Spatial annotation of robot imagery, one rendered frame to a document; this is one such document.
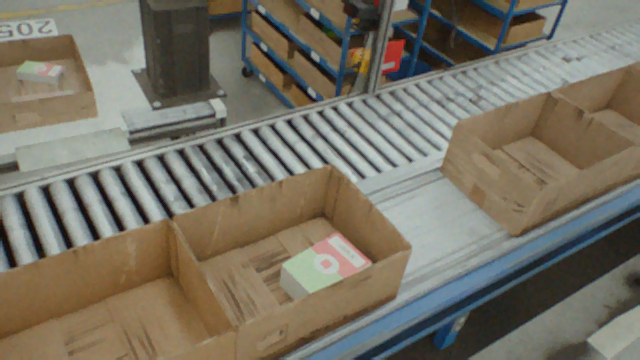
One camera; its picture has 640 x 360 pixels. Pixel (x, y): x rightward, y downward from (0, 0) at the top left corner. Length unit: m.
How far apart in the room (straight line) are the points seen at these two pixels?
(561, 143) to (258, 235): 0.97
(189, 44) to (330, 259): 0.98
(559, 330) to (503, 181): 1.22
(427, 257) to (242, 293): 0.45
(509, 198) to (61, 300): 1.03
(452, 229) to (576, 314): 1.30
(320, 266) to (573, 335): 1.59
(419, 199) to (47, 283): 0.89
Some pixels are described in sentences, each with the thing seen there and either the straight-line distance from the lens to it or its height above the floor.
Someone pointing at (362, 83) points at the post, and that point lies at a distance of 2.12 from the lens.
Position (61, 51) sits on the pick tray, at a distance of 2.23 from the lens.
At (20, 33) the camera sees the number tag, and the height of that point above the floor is 0.86.
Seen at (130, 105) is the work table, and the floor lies 0.75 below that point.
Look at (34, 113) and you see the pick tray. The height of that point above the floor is 0.80.
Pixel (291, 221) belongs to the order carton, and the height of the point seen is 0.91.
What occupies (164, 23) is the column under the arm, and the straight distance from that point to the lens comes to 1.85.
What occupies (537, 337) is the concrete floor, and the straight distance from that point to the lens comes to 2.50.
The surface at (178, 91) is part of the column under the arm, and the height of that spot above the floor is 0.78.
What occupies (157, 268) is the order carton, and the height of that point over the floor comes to 0.92.
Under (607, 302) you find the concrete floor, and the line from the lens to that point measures 2.79.
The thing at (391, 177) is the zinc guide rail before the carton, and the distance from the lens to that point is 1.52.
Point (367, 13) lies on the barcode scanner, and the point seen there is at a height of 1.06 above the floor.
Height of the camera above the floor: 1.85
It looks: 41 degrees down
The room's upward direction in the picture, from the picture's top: 9 degrees clockwise
